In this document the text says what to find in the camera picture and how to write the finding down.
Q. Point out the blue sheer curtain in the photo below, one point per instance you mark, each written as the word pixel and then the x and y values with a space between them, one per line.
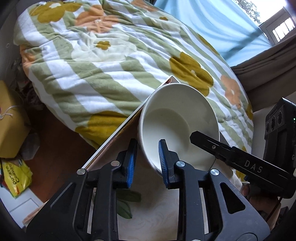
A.
pixel 223 24

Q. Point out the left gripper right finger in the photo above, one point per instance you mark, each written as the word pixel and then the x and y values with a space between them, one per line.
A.
pixel 182 176

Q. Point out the brown curtain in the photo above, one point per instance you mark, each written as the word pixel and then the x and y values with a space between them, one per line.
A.
pixel 269 75

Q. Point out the yellow cardboard box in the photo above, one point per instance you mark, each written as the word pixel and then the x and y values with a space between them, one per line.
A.
pixel 15 124

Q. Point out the yellow snack bag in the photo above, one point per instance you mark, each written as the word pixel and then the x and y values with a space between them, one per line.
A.
pixel 16 176

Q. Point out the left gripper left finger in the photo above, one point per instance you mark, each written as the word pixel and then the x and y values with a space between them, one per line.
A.
pixel 117 174

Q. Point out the plain white bowl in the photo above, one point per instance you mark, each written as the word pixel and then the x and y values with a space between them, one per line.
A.
pixel 172 113

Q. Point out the floral striped quilt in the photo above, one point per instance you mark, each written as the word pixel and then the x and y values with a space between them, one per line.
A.
pixel 93 63

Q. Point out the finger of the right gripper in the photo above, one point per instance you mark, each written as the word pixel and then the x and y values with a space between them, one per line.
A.
pixel 218 149

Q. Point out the person's right hand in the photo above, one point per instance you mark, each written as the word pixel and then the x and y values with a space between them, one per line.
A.
pixel 262 201

